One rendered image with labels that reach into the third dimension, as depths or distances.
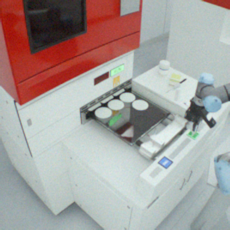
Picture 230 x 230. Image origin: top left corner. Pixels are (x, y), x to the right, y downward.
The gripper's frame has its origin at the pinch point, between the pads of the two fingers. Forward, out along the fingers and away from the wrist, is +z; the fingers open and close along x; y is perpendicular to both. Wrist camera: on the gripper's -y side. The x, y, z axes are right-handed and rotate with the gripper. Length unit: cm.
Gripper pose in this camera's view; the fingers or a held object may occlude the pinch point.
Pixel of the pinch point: (194, 133)
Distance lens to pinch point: 135.4
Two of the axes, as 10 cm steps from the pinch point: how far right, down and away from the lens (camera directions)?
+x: -7.0, 4.6, -5.5
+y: -7.2, -4.7, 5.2
